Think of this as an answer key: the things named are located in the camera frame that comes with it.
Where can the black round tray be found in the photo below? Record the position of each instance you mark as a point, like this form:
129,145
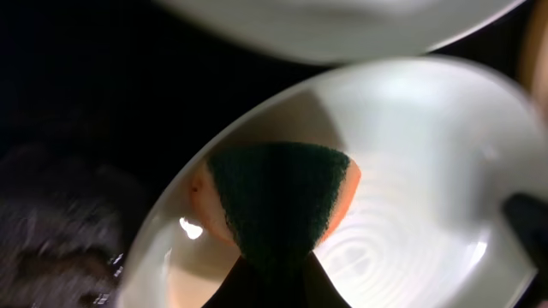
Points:
105,108

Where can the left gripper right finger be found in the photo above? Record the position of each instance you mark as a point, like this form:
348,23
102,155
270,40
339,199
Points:
314,288

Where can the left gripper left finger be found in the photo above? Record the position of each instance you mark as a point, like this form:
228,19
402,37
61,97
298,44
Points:
243,287

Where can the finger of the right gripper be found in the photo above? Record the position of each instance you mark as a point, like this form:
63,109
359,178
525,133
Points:
527,217

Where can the green and yellow sponge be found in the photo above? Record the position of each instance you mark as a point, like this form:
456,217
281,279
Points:
274,201

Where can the light blue plate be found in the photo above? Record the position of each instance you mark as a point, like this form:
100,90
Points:
441,144
330,32

